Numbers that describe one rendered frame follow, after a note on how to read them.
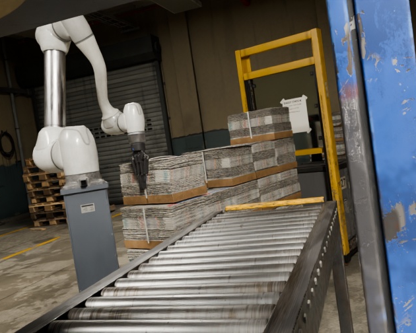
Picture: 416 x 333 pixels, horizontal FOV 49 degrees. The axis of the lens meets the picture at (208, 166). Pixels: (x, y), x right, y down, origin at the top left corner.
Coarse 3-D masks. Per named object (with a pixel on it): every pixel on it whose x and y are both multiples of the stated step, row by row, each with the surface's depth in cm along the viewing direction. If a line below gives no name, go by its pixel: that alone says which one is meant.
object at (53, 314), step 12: (192, 228) 173; (168, 240) 156; (156, 252) 140; (132, 264) 130; (108, 276) 121; (120, 276) 119; (96, 288) 111; (72, 300) 105; (84, 300) 104; (48, 312) 99; (60, 312) 97; (36, 324) 92; (48, 324) 92
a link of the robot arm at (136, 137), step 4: (136, 132) 234; (140, 132) 235; (144, 132) 237; (128, 136) 236; (132, 136) 234; (136, 136) 234; (140, 136) 234; (144, 136) 237; (132, 140) 234; (136, 140) 234; (140, 140) 234; (144, 140) 236; (132, 144) 236
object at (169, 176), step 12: (180, 156) 238; (192, 156) 248; (156, 168) 236; (168, 168) 231; (180, 168) 238; (192, 168) 246; (156, 180) 236; (168, 180) 231; (180, 180) 237; (192, 180) 245; (156, 192) 237; (168, 192) 232
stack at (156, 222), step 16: (272, 176) 312; (208, 192) 261; (224, 192) 264; (240, 192) 278; (256, 192) 293; (272, 192) 309; (128, 208) 245; (144, 208) 238; (160, 208) 230; (176, 208) 230; (192, 208) 240; (208, 208) 252; (224, 208) 264; (256, 208) 291; (128, 224) 247; (144, 224) 240; (160, 224) 232; (176, 224) 229; (160, 240) 233; (128, 256) 250
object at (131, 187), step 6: (120, 168) 252; (126, 168) 250; (132, 168) 248; (126, 174) 250; (132, 174) 247; (126, 180) 250; (132, 180) 247; (138, 180) 245; (126, 186) 250; (132, 186) 247; (138, 186) 245; (126, 192) 251; (132, 192) 248; (138, 192) 245; (132, 204) 252
